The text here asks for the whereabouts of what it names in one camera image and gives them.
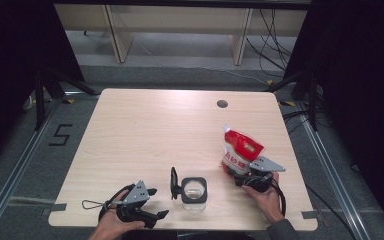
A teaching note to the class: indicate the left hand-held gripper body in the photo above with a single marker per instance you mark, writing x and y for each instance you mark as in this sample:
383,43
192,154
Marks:
136,195

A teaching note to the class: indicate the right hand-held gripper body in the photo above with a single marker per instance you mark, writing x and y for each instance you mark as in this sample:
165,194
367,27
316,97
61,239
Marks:
263,165

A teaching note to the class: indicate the black hinged jar lid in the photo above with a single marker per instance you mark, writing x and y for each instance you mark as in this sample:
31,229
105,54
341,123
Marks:
173,183

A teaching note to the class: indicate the red and white sugar bag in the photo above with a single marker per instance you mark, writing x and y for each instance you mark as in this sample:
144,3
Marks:
241,148

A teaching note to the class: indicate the square glass jar black rim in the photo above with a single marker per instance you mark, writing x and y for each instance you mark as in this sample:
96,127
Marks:
186,200

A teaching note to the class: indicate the person's right hand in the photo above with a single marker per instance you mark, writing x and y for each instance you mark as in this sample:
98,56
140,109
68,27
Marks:
268,203

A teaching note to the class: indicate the person's left hand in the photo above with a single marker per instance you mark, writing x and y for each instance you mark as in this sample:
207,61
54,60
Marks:
108,226

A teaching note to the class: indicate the grey tape strip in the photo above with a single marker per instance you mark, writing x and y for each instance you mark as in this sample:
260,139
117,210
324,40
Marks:
58,207
309,215

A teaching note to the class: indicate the black metal stand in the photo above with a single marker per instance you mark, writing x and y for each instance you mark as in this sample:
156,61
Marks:
40,100
311,100

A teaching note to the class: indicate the black curtain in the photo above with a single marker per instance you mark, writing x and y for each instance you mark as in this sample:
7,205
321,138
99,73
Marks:
13,66
363,83

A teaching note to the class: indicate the light wooden shelf unit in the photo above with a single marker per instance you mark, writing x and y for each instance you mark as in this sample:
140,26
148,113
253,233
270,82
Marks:
180,16

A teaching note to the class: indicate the metal floor rail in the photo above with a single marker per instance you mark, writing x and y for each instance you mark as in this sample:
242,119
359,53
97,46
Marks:
330,173
20,166

